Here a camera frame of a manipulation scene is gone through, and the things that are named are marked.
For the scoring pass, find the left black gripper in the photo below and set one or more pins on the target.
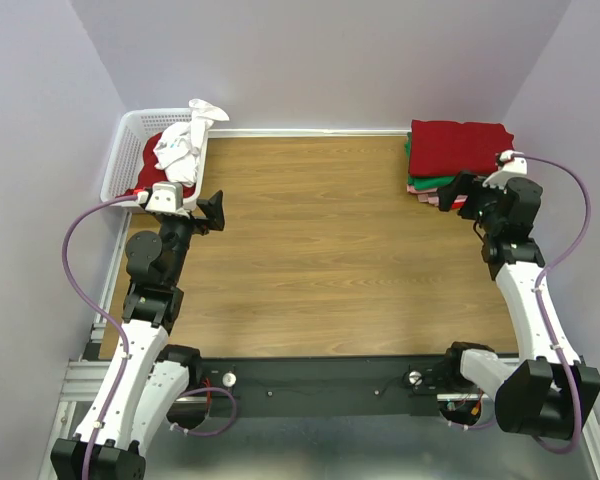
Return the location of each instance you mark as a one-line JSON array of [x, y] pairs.
[[212, 209]]

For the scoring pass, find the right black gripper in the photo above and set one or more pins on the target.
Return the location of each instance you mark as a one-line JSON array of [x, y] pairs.
[[463, 184]]

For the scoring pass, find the white t-shirt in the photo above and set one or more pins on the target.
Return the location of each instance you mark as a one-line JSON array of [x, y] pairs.
[[178, 150]]

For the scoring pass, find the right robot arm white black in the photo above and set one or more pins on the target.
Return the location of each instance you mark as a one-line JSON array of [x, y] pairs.
[[550, 392]]

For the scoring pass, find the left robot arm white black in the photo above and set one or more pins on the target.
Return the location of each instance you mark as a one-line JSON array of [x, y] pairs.
[[146, 375]]

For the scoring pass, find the folded pink t-shirt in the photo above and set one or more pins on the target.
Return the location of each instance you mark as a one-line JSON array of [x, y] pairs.
[[430, 196]]

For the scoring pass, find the folded dark red t-shirt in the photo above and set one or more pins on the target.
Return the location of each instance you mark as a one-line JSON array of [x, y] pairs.
[[445, 148]]

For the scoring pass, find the folded green t-shirt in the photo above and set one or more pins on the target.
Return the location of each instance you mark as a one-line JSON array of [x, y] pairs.
[[423, 183]]

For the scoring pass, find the crumpled dark red t-shirt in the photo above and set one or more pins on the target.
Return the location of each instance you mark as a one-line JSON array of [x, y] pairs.
[[149, 173]]

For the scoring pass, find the white plastic laundry basket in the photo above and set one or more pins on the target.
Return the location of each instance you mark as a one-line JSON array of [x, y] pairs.
[[125, 160]]

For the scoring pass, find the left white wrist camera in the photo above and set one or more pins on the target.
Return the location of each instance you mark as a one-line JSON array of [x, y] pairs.
[[163, 198]]

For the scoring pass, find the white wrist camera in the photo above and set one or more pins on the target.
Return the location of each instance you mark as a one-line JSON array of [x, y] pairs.
[[163, 198], [511, 164]]

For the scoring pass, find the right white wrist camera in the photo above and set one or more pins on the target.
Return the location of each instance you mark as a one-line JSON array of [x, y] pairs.
[[511, 164]]

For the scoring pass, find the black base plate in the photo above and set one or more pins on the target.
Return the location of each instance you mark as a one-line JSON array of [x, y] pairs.
[[327, 387]]

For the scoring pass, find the aluminium frame rail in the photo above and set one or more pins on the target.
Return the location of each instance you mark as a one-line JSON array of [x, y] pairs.
[[82, 378]]

